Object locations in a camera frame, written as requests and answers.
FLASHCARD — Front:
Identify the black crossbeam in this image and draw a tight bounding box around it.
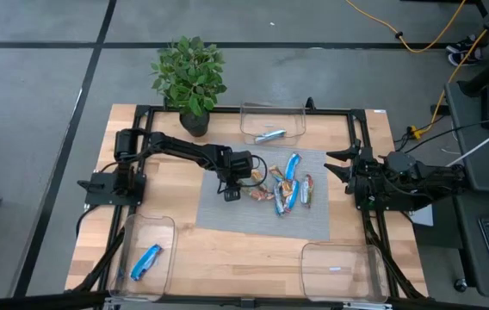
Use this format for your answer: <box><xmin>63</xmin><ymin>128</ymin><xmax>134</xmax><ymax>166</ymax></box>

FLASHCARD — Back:
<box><xmin>0</xmin><ymin>288</ymin><xmax>489</xmax><ymax>310</ymax></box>

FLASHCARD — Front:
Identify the green plant in black pot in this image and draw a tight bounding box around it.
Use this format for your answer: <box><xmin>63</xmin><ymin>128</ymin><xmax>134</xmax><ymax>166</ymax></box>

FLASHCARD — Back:
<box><xmin>149</xmin><ymin>34</ymin><xmax>229</xmax><ymax>139</ymax></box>

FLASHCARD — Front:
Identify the person's foot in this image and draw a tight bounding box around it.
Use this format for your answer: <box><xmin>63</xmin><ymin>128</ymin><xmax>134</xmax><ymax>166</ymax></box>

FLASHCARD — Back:
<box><xmin>447</xmin><ymin>48</ymin><xmax>483</xmax><ymax>68</ymax></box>
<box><xmin>445</xmin><ymin>34</ymin><xmax>479</xmax><ymax>55</ymax></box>

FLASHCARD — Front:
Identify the dark grey desk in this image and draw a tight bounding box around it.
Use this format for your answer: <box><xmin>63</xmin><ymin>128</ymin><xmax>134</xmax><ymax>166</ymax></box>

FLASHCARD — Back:
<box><xmin>443</xmin><ymin>80</ymin><xmax>489</xmax><ymax>301</ymax></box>

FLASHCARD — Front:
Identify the white paper sheet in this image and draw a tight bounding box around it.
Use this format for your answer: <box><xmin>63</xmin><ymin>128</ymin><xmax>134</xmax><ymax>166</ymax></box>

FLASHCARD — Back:
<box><xmin>408</xmin><ymin>202</ymin><xmax>436</xmax><ymax>228</ymax></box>

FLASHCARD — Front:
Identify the white cable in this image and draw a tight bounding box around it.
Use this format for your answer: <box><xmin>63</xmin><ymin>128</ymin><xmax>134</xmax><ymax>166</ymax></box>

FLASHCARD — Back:
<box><xmin>445</xmin><ymin>116</ymin><xmax>489</xmax><ymax>168</ymax></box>

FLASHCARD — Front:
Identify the grey woven placemat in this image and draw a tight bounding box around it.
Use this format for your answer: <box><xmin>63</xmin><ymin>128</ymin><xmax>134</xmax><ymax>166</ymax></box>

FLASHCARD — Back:
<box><xmin>195</xmin><ymin>144</ymin><xmax>331</xmax><ymax>242</ymax></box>

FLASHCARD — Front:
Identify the clear plastic bin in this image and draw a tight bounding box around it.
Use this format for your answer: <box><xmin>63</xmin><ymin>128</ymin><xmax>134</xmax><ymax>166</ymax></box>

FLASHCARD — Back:
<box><xmin>107</xmin><ymin>214</ymin><xmax>180</xmax><ymax>302</ymax></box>
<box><xmin>238</xmin><ymin>102</ymin><xmax>307</xmax><ymax>147</ymax></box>
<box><xmin>299</xmin><ymin>241</ymin><xmax>390</xmax><ymax>304</ymax></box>

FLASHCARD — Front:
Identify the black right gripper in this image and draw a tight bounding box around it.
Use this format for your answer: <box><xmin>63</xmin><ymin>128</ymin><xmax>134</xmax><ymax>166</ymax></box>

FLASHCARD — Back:
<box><xmin>323</xmin><ymin>138</ymin><xmax>387</xmax><ymax>212</ymax></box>

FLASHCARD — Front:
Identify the yellow power plug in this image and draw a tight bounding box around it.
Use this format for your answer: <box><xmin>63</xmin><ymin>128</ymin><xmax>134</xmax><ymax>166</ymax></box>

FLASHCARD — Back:
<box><xmin>405</xmin><ymin>123</ymin><xmax>427</xmax><ymax>141</ymax></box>

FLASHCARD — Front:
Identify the black aluminium table frame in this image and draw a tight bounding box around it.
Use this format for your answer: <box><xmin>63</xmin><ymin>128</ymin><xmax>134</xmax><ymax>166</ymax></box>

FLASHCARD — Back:
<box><xmin>65</xmin><ymin>96</ymin><xmax>429</xmax><ymax>302</ymax></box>

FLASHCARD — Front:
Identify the yellow extension cable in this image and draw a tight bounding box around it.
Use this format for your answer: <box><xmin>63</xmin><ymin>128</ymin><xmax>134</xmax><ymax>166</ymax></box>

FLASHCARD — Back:
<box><xmin>344</xmin><ymin>0</ymin><xmax>468</xmax><ymax>54</ymax></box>
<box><xmin>416</xmin><ymin>0</ymin><xmax>489</xmax><ymax>134</ymax></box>

